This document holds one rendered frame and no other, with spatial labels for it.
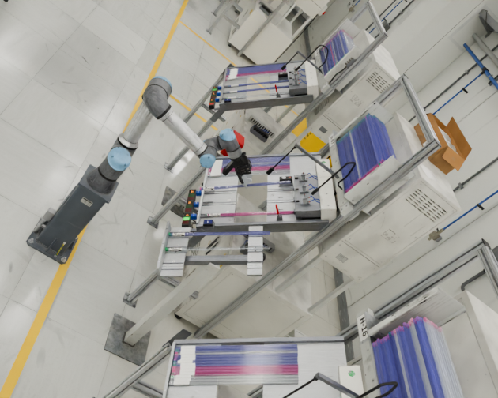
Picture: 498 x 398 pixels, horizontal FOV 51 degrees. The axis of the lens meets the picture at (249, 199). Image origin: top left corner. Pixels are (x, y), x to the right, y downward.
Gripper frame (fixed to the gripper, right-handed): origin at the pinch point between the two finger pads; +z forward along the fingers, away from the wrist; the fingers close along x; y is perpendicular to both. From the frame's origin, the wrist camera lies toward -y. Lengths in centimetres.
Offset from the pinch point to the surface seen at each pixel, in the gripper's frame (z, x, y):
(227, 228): 10.2, -21.1, -12.8
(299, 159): 20, 42, 27
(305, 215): 17.2, -17.1, 29.0
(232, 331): 91, -21, -41
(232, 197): 9.4, 5.9, -11.2
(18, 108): -56, 79, -148
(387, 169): -2, -23, 76
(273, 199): 15.6, 2.0, 11.7
